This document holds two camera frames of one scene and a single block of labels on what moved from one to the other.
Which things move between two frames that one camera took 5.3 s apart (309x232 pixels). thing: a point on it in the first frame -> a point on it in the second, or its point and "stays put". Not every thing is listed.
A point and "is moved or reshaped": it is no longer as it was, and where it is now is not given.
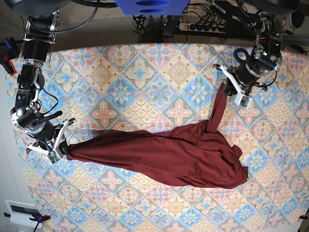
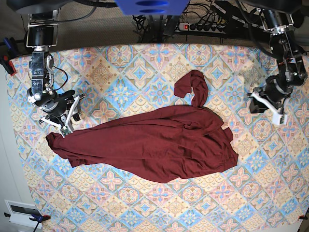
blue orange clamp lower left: [38, 217] stays put
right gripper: [241, 76] -> [277, 87]
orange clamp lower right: [302, 216] stays put
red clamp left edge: [10, 51] stays put
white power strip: [203, 27] stays put
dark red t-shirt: [194, 152] is moved or reshaped
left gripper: [48, 137] -> [61, 107]
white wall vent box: [21, 213] stays put
